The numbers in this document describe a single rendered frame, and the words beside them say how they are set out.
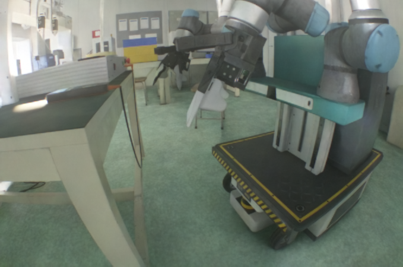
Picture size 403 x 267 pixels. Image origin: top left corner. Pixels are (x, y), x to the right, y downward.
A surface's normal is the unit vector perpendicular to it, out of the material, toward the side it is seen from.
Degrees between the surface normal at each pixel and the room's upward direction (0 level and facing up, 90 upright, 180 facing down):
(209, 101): 57
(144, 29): 90
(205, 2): 90
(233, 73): 87
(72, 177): 90
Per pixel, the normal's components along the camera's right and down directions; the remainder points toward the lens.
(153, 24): 0.28, 0.30
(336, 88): -0.68, -0.05
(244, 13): -0.34, 0.19
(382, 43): -0.02, 0.44
